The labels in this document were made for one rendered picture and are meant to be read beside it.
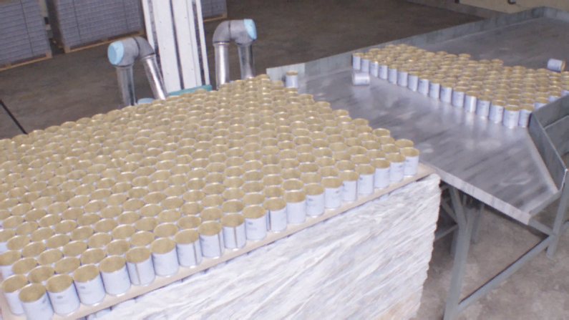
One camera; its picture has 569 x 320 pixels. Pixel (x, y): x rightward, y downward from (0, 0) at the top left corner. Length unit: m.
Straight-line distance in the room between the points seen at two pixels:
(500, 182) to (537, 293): 1.34
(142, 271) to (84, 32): 7.63
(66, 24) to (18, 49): 0.86
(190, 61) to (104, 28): 5.73
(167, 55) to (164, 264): 2.01
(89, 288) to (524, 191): 1.38
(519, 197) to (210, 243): 1.01
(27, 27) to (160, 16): 5.61
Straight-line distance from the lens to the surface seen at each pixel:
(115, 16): 8.87
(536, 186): 1.84
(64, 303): 1.28
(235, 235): 1.37
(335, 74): 2.76
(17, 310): 1.35
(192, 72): 3.21
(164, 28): 3.11
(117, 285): 1.29
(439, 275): 3.02
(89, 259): 1.38
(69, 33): 8.71
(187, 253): 1.32
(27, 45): 8.60
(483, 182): 1.80
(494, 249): 3.29
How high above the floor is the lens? 1.98
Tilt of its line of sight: 28 degrees down
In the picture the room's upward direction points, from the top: 4 degrees counter-clockwise
